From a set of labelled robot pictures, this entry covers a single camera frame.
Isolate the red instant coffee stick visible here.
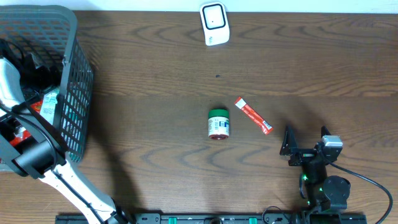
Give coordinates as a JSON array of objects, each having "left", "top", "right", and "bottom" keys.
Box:
[{"left": 234, "top": 96, "right": 273, "bottom": 135}]

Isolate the green lid jar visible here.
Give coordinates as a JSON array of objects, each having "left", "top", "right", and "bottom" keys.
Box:
[{"left": 208, "top": 109, "right": 229, "bottom": 140}]

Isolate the pale green wipes pack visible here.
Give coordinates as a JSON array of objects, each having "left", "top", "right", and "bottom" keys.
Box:
[{"left": 40, "top": 86, "right": 60, "bottom": 124}]

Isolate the red snack bag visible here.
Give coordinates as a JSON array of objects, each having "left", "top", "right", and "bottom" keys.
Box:
[{"left": 9, "top": 100, "right": 43, "bottom": 146}]

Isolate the green 3M gloves package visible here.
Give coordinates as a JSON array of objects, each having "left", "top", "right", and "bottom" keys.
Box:
[{"left": 61, "top": 82, "right": 88, "bottom": 163}]

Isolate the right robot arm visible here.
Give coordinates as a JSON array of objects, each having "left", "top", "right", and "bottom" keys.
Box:
[{"left": 280, "top": 126, "right": 351, "bottom": 223}]

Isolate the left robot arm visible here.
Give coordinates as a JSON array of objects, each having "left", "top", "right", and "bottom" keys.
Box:
[{"left": 1, "top": 39, "right": 135, "bottom": 223}]

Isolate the white barcode scanner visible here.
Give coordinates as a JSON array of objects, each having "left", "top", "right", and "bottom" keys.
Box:
[{"left": 200, "top": 2, "right": 230, "bottom": 46}]

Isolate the grey plastic mesh basket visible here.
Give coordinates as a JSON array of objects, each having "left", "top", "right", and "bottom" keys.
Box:
[{"left": 1, "top": 5, "right": 94, "bottom": 163}]

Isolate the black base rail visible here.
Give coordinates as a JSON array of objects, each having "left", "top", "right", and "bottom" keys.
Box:
[{"left": 55, "top": 212, "right": 368, "bottom": 224}]

